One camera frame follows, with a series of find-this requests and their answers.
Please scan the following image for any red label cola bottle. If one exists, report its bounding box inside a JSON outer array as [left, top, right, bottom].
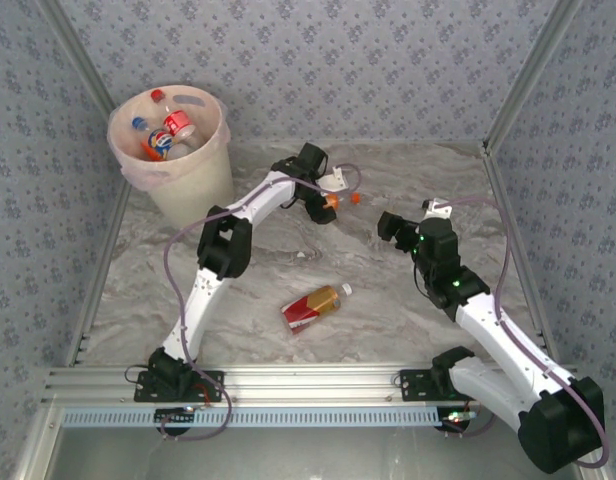
[[150, 88, 197, 142]]

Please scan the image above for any blue cap cola bottle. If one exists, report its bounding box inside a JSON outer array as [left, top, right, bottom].
[[131, 116, 175, 162]]

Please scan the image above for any pink plastic bin liner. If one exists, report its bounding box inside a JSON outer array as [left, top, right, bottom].
[[106, 83, 233, 192]]

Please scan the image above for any beige waste bin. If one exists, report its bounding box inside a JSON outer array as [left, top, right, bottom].
[[106, 83, 235, 230]]

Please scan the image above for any red gold label bottle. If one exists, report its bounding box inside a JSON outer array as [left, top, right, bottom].
[[279, 281, 353, 335]]

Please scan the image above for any black controller board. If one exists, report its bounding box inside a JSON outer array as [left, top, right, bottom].
[[434, 405, 477, 432], [154, 406, 195, 435]]

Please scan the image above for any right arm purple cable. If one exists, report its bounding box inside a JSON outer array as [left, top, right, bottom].
[[435, 194, 612, 469]]

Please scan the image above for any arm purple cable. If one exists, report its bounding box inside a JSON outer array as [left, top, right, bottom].
[[435, 194, 612, 469], [159, 162, 363, 442]]

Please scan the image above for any aluminium table side rail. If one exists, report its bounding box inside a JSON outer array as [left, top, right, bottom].
[[62, 174, 132, 369], [480, 142, 562, 364]]

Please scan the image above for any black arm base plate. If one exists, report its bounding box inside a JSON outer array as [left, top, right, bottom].
[[398, 368, 492, 403], [133, 369, 226, 404]]

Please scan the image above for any aluminium mounting rail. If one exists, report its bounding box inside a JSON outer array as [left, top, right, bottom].
[[41, 366, 579, 405]]

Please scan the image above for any aluminium frame post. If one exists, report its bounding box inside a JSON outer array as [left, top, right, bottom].
[[35, 0, 114, 109], [482, 0, 585, 154]]

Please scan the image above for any grey slotted cable duct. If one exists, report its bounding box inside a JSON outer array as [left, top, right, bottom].
[[61, 405, 442, 429]]

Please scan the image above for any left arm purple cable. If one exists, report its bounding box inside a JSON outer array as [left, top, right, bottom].
[[159, 162, 363, 442]]

